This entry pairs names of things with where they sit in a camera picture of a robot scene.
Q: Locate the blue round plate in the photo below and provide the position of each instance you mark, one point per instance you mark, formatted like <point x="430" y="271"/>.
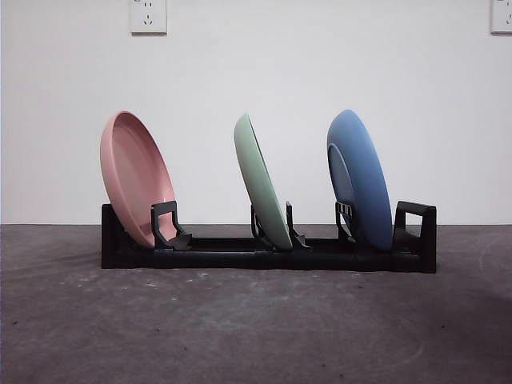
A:
<point x="368" y="176"/>

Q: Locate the black plastic plate rack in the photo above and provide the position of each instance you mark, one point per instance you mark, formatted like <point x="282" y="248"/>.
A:
<point x="224" y="260"/>

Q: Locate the green round plate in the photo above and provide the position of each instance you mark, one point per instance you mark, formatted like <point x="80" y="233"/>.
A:
<point x="256" y="176"/>

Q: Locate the white wall socket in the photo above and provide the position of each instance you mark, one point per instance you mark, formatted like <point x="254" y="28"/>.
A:
<point x="149" y="16"/>
<point x="502" y="16"/>

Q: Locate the pink round plate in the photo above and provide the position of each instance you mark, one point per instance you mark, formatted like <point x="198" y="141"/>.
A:
<point x="136" y="180"/>

